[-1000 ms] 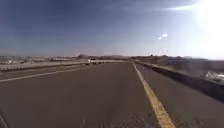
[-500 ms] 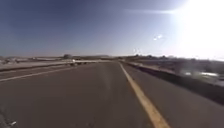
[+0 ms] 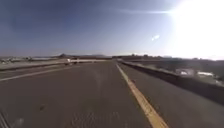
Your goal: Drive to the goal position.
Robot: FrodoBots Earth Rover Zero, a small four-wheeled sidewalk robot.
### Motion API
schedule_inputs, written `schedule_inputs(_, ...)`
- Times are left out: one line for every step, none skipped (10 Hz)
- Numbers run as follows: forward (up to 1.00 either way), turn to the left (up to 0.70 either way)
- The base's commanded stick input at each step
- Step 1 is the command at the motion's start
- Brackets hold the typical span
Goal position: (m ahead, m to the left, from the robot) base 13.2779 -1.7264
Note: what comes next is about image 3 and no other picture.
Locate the low concrete barrier wall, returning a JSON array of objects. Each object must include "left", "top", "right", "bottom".
[{"left": 117, "top": 59, "right": 224, "bottom": 107}]

